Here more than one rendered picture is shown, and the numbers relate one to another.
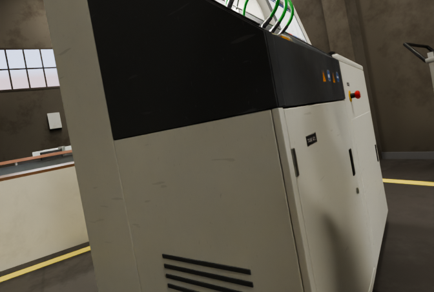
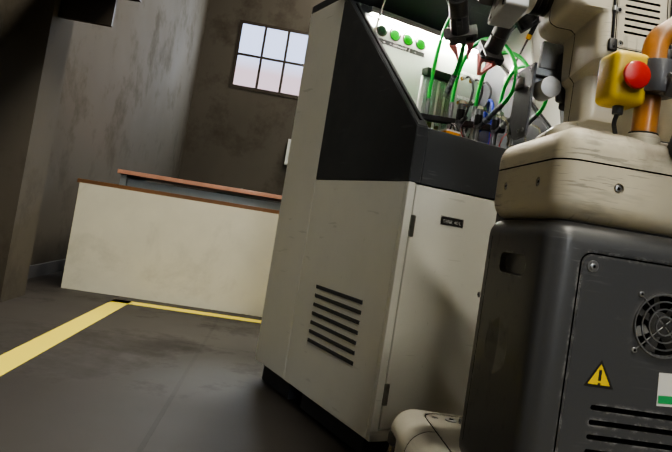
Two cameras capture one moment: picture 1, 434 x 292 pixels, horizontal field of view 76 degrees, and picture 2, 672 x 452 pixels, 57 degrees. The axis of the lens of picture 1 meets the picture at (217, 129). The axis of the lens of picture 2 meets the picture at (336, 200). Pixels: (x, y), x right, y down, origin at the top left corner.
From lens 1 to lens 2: 1.27 m
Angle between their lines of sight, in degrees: 26
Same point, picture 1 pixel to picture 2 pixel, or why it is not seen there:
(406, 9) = not seen: outside the picture
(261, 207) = (381, 252)
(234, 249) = (359, 283)
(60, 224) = (250, 281)
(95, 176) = (293, 208)
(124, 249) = (293, 278)
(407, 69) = not seen: outside the picture
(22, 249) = (204, 290)
